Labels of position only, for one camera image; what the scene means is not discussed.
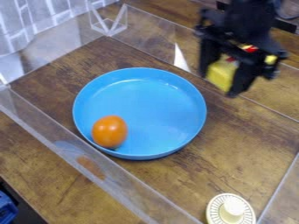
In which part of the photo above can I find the cream round juicer lid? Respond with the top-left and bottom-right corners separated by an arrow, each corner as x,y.
206,193 -> 257,224

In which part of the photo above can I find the blue object at corner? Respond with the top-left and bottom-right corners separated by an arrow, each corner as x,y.
0,191 -> 19,224

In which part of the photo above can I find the blue round tray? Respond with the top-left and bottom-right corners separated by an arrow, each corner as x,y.
73,67 -> 207,160

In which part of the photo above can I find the clear acrylic enclosure wall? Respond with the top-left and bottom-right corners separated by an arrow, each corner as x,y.
0,0 -> 299,224

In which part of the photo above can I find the grey checked curtain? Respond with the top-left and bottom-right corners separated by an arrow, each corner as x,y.
0,0 -> 119,57

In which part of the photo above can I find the orange tomato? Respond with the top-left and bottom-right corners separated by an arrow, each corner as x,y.
91,115 -> 129,149

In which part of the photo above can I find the yellow butter brick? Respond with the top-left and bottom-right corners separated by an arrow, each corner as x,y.
205,43 -> 280,94

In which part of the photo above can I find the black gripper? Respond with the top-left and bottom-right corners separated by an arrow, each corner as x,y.
195,0 -> 288,98

